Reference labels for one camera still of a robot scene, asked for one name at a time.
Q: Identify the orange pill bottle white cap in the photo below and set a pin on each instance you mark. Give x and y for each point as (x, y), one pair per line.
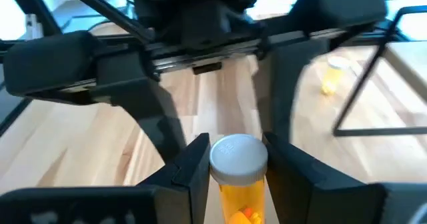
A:
(238, 170)

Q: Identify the wooden shelf black metal frame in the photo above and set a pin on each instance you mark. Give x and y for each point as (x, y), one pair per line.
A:
(410, 60)

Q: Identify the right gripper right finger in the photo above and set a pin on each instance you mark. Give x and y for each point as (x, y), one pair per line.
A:
(317, 197)

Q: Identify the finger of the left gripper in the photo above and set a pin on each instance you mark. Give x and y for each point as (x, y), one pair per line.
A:
(50, 64)
(333, 7)

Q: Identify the yellow pill bottle white cap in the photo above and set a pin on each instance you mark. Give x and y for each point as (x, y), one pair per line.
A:
(332, 80)

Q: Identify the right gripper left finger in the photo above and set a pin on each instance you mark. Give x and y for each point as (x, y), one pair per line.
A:
(166, 197)

